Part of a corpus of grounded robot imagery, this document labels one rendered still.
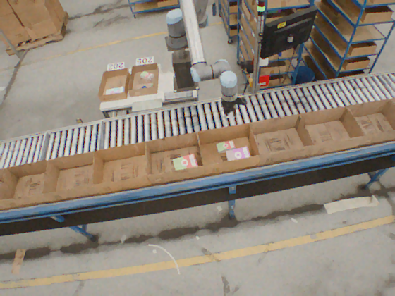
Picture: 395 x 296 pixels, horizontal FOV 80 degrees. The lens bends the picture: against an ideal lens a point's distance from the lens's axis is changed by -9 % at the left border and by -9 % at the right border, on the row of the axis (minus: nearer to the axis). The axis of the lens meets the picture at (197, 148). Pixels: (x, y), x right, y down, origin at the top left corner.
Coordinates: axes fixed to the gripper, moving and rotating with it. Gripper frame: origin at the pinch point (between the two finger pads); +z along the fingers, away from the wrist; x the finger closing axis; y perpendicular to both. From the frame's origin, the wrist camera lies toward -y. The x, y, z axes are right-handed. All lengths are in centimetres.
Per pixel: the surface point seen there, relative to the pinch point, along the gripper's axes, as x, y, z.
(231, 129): -4.1, 0.9, 20.3
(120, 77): -126, 92, 45
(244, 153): 16.3, -2.5, 25.1
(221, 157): 10.8, 13.3, 31.5
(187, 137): -6.3, 34.5, 19.4
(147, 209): 27, 81, 55
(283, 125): -1.0, -39.7, 28.0
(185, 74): -85, 22, 29
